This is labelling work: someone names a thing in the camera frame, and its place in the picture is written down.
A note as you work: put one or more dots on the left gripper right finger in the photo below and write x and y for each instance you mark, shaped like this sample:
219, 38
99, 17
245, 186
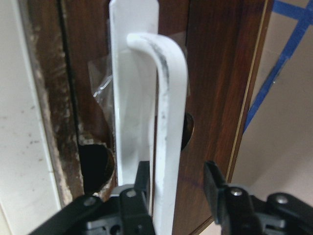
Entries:
240, 213

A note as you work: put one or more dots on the white drawer handle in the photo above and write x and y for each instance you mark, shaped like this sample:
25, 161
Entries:
150, 79

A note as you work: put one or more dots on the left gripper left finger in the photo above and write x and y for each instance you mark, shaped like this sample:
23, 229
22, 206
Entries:
124, 213

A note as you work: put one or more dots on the dark brown wooden drawer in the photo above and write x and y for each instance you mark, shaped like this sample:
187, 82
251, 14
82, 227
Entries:
70, 48

